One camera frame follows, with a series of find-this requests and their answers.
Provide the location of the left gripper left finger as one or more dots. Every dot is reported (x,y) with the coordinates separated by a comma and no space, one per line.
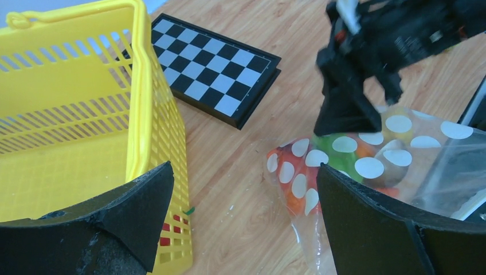
(116,232)

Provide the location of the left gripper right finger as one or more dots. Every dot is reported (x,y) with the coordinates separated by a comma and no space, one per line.
(372,233)

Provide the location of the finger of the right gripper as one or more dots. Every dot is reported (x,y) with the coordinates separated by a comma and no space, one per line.
(345,109)

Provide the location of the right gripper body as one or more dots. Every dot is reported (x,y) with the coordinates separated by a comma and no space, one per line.
(395,35)

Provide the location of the polka dot zip bag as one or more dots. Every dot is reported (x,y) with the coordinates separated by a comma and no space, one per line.
(446,177)

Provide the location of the yellow plastic basket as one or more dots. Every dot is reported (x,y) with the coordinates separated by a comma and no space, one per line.
(86,108)

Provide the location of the green star fruit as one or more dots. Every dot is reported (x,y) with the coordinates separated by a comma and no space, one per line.
(341,151)

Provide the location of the yellow lemon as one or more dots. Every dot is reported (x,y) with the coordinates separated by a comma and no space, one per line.
(398,127)

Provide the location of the brown kiwi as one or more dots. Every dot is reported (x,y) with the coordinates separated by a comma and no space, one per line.
(396,161)

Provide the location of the orange carrot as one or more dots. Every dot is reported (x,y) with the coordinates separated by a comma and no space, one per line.
(296,180)

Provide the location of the small red chili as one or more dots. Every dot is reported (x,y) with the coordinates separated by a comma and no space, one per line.
(175,232)

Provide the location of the black white checkerboard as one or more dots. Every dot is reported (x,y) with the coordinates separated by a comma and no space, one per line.
(214,73)

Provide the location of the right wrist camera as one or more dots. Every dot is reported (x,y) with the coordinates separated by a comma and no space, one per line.
(347,10)

